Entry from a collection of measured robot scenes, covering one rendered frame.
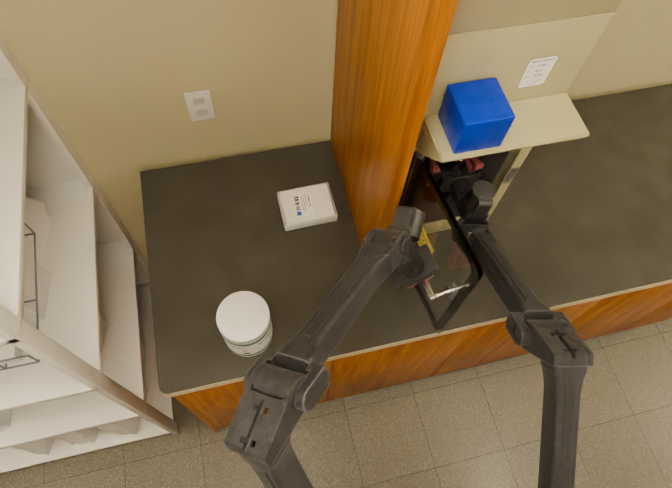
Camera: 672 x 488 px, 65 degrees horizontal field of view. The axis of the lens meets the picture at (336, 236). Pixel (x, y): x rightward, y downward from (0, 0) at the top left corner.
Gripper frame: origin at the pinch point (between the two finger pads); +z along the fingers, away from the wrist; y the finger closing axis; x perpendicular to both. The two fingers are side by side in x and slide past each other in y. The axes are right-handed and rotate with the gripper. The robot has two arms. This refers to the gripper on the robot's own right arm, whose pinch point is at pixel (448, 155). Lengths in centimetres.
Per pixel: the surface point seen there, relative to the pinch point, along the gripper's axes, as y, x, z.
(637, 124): -81, 25, 14
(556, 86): -11.4, -35.5, -9.6
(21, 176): 101, -18, 2
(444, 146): 15.5, -33.6, -18.2
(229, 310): 64, 8, -28
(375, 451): 23, 116, -64
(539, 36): -1, -50, -9
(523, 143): -0.3, -33.6, -20.6
